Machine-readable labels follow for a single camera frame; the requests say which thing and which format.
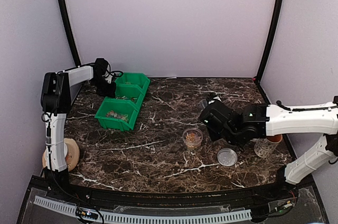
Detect clear plastic container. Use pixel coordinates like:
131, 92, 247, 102
182, 128, 203, 151

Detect wooden slice coaster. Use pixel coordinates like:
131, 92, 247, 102
42, 137, 80, 173

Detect left black frame post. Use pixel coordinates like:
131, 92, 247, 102
58, 0, 82, 71

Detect black front rail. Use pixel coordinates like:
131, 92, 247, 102
29, 173, 312, 210

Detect patterned mug yellow inside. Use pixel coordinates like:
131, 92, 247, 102
253, 134, 283, 158

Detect candies in clear container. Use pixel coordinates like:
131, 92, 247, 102
185, 133, 202, 145

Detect green three-compartment bin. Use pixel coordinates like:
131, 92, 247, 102
95, 72, 151, 132

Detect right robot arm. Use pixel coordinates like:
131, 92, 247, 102
199, 94, 337, 200

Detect metal scoop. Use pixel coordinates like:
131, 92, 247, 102
199, 99, 209, 109

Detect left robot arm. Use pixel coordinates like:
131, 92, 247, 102
41, 58, 124, 172

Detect right black frame post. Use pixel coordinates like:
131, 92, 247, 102
255, 0, 283, 85

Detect black frame post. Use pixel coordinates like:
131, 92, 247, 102
58, 0, 82, 71
255, 0, 283, 85

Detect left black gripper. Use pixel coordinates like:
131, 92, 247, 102
90, 77, 116, 98

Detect blue mixed candies pile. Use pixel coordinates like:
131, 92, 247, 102
116, 96, 137, 102

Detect white slotted cable duct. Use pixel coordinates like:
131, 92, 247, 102
33, 195, 252, 224

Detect clear plastic lid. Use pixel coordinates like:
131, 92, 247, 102
217, 148, 238, 167

